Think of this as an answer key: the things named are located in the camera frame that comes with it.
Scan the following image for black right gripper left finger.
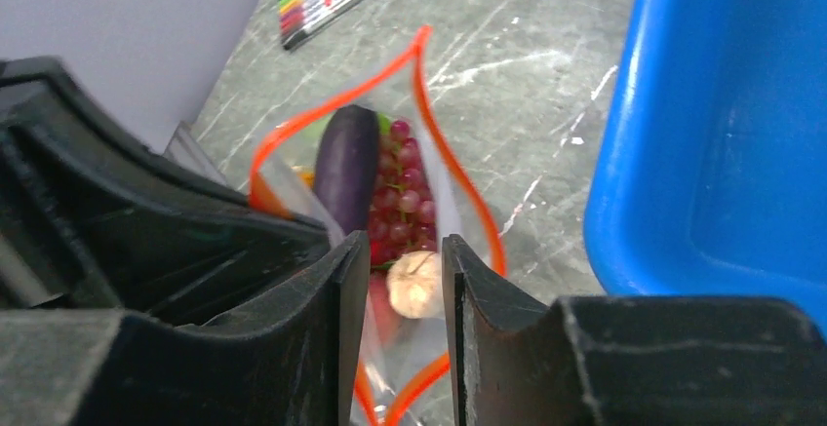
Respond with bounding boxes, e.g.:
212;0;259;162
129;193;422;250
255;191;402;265
1;232;370;425

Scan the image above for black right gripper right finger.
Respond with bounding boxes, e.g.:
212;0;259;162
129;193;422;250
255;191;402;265
442;235;826;425

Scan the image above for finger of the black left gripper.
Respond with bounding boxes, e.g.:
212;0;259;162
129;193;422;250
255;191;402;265
1;57;330;310

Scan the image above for clear zip bag red seal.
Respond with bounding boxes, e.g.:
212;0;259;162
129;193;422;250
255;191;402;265
248;25;507;425

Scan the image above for red fake grapes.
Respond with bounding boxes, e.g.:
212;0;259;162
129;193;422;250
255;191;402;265
368;119;437;270

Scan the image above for purple fake eggplant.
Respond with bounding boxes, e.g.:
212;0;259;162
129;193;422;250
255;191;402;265
313;105;380;235

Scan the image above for green fake pepper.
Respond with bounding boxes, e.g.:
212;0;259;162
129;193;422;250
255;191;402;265
300;112;394;141

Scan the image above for blue plastic bin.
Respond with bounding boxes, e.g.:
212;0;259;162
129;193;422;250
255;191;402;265
584;0;826;327

